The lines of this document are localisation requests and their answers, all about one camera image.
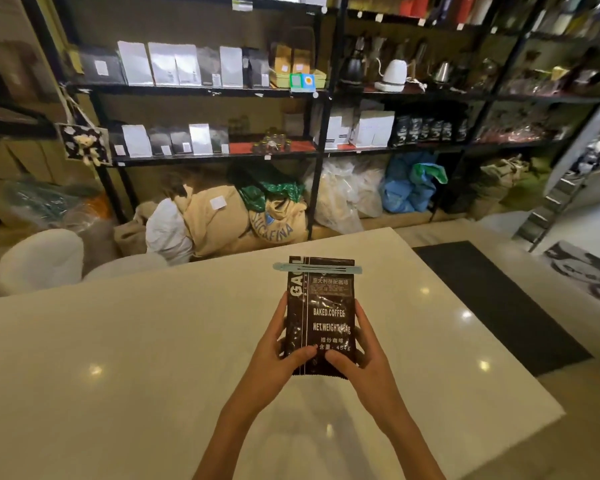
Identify person's left hand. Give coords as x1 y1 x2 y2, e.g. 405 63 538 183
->
240 292 319 410

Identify person's right hand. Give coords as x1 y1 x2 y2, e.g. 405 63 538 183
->
324 300 404 418

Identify dark brown coffee bag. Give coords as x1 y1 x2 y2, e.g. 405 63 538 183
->
284 256 357 381

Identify person's left forearm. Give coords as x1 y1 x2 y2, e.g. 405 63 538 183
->
192 390 276 480

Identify person's right forearm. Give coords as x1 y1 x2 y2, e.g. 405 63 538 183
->
367 397 448 480

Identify pale blue bag clip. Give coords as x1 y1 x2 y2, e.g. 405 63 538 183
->
273 262 363 276

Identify printed burlap sack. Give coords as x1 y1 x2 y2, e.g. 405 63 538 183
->
247 197 309 245

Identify beige burlap sack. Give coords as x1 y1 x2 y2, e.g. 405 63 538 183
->
172 185 255 258

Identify white plastic bags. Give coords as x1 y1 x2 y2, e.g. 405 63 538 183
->
304 159 389 235

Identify dark green plastic bag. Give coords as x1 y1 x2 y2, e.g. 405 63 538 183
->
237 177 306 213

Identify black floor mat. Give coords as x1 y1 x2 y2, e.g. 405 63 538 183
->
412 240 595 377

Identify white woven sack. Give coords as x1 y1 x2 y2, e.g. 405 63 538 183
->
145 198 194 266

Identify blue plastic bag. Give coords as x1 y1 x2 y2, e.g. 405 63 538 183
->
382 153 439 215

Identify small brown burlap sack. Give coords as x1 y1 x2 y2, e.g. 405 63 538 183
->
113 202 157 257

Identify light green plastic bag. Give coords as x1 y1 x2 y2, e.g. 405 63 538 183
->
412 163 449 186

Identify group of small glass jars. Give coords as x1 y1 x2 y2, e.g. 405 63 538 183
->
252 133 294 155

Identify red shelf mat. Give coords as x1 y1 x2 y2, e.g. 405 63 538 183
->
228 139 317 156

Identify white cardboard box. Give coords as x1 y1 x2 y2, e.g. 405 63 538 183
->
352 110 396 148
325 108 356 150

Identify row of standing foil pouches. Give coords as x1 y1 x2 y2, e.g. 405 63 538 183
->
79 41 272 89
107 123 230 158

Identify row of black coffee packets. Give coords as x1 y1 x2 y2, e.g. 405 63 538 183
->
390 115 469 147

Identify olive green sack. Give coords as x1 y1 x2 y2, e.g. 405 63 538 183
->
504 170 552 211

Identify metal step ladder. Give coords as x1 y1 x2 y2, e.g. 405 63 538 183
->
512 169 589 253

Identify black and white poster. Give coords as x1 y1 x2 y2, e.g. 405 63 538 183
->
542 240 600 316

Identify green plastic tray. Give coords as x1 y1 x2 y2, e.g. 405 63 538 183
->
269 69 328 90

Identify black metal shelving unit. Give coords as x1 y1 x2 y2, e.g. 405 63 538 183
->
20 0 341 245
310 0 600 228

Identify pink packets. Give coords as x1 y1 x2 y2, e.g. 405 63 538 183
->
479 122 552 145

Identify clear plastic bag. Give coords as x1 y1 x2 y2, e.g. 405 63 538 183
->
2 179 119 275

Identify white gooseneck kettle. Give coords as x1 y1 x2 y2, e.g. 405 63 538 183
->
374 58 410 93

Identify black kettle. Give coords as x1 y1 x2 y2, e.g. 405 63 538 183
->
339 37 367 86

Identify yellow boxes in tray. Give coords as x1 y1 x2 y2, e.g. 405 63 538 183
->
270 42 313 75

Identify black floral tote bag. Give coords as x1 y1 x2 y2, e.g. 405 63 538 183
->
55 85 114 168

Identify steel gooseneck kettle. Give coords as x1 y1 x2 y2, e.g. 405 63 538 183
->
429 61 454 86

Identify brown cardboard boxes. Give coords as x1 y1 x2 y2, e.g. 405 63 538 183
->
0 139 102 196

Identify red box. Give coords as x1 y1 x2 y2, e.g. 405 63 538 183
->
399 0 431 18

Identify row of bottles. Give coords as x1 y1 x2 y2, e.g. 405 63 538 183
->
430 0 497 26

